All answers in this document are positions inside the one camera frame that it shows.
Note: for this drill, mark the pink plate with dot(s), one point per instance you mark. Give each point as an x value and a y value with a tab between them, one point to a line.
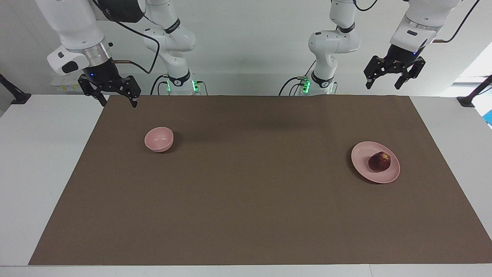
362	157

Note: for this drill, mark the pink bowl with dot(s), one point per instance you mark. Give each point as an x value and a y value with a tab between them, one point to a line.
158	139

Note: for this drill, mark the dark red apple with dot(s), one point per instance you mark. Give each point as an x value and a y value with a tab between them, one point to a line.
379	162

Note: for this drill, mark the blue object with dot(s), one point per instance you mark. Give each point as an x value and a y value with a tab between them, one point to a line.
489	117

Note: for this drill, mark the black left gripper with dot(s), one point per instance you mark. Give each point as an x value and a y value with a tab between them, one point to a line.
401	57

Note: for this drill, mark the brown table mat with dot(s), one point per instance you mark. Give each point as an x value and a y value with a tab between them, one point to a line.
246	200

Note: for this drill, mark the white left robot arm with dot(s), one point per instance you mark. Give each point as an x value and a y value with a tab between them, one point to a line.
334	42

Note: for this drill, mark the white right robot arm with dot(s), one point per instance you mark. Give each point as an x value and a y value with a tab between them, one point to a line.
73	23

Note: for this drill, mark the black clamp stand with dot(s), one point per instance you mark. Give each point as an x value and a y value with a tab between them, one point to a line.
17	98
469	100

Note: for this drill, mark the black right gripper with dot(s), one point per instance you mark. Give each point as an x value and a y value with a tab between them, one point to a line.
103	75

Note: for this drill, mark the white wall socket box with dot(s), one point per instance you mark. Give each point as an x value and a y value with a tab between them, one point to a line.
63	86

